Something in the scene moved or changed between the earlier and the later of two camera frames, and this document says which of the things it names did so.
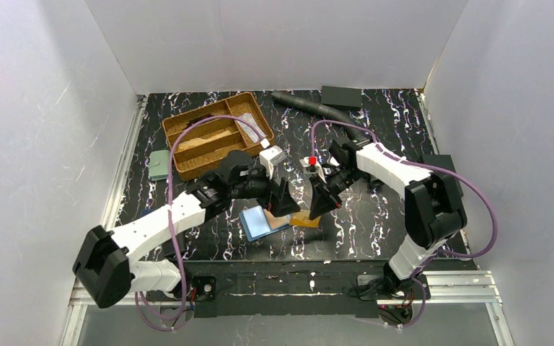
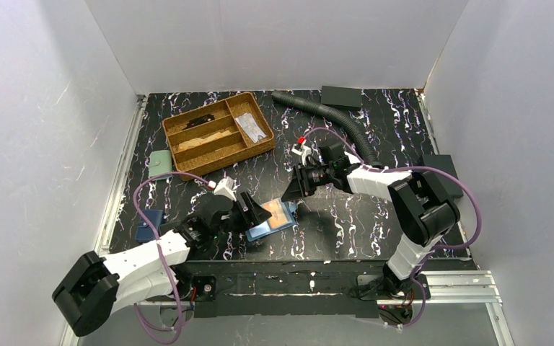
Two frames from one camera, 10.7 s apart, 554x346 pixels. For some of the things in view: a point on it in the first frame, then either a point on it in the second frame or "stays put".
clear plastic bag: x=249 y=129 stays put
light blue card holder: x=258 y=222 stays put
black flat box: x=341 y=96 stays put
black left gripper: x=271 y=188 → x=241 y=210
